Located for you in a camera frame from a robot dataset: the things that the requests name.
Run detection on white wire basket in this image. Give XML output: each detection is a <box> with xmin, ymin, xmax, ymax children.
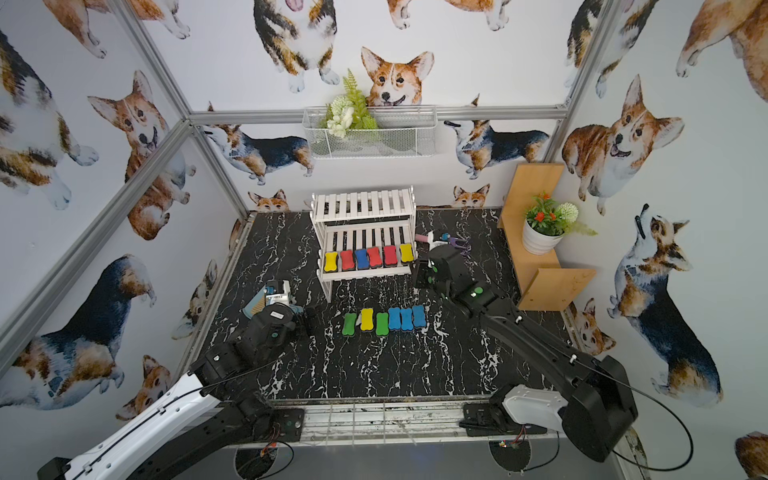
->
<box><xmin>302</xmin><ymin>106</ymin><xmax>437</xmax><ymax>159</ymax></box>

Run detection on red eraser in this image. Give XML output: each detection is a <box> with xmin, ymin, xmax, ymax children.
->
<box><xmin>339</xmin><ymin>250</ymin><xmax>356</xmax><ymax>271</ymax></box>
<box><xmin>382</xmin><ymin>245</ymin><xmax>398</xmax><ymax>267</ymax></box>
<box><xmin>366</xmin><ymin>247</ymin><xmax>383</xmax><ymax>269</ymax></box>

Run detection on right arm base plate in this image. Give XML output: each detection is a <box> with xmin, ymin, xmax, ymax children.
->
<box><xmin>458</xmin><ymin>403</ymin><xmax>547</xmax><ymax>437</ymax></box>

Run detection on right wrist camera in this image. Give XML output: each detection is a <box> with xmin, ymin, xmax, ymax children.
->
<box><xmin>426</xmin><ymin>231</ymin><xmax>450</xmax><ymax>250</ymax></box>

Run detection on white wooden shelf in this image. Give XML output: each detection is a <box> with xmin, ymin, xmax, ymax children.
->
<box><xmin>310</xmin><ymin>186</ymin><xmax>418</xmax><ymax>301</ymax></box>

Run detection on artificial fern white flowers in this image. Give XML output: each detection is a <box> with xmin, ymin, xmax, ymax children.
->
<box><xmin>319</xmin><ymin>70</ymin><xmax>378</xmax><ymax>139</ymax></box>

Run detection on blue eraser top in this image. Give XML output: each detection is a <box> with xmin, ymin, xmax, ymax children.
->
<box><xmin>388</xmin><ymin>307</ymin><xmax>402</xmax><ymax>331</ymax></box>
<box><xmin>400</xmin><ymin>308</ymin><xmax>414</xmax><ymax>331</ymax></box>
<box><xmin>412</xmin><ymin>305</ymin><xmax>427</xmax><ymax>329</ymax></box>

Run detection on green eraser top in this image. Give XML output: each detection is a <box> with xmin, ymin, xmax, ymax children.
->
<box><xmin>375</xmin><ymin>312</ymin><xmax>389</xmax><ymax>336</ymax></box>
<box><xmin>342</xmin><ymin>313</ymin><xmax>358</xmax><ymax>337</ymax></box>

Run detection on purple pink toy rake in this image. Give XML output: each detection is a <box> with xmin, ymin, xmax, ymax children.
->
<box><xmin>415</xmin><ymin>233</ymin><xmax>471</xmax><ymax>253</ymax></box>

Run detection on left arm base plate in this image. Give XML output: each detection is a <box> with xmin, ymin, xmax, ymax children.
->
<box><xmin>251</xmin><ymin>408</ymin><xmax>305</xmax><ymax>443</ymax></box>

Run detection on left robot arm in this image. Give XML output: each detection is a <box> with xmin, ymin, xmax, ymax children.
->
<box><xmin>37</xmin><ymin>303</ymin><xmax>318</xmax><ymax>479</ymax></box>

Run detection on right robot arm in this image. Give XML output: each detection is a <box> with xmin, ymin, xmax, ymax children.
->
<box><xmin>411</xmin><ymin>245</ymin><xmax>638</xmax><ymax>462</ymax></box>

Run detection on potted plant white pot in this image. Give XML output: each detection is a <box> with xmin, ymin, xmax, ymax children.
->
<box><xmin>523</xmin><ymin>193</ymin><xmax>597</xmax><ymax>255</ymax></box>

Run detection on blue eraser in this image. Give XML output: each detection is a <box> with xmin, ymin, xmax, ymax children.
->
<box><xmin>400</xmin><ymin>308</ymin><xmax>414</xmax><ymax>331</ymax></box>
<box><xmin>412</xmin><ymin>305</ymin><xmax>427</xmax><ymax>329</ymax></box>
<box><xmin>354</xmin><ymin>249</ymin><xmax>370</xmax><ymax>270</ymax></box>
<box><xmin>388</xmin><ymin>307</ymin><xmax>402</xmax><ymax>331</ymax></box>

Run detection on wooden corner shelf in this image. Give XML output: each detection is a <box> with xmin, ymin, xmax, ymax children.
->
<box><xmin>499</xmin><ymin>163</ymin><xmax>596</xmax><ymax>311</ymax></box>

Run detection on yellow eraser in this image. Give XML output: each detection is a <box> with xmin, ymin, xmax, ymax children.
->
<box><xmin>399</xmin><ymin>243</ymin><xmax>415</xmax><ymax>264</ymax></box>
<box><xmin>360</xmin><ymin>308</ymin><xmax>374</xmax><ymax>331</ymax></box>
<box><xmin>323</xmin><ymin>251</ymin><xmax>339</xmax><ymax>273</ymax></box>

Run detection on teal dustpan with brush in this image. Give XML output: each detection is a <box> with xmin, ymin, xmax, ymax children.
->
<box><xmin>242</xmin><ymin>286</ymin><xmax>268</xmax><ymax>319</ymax></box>

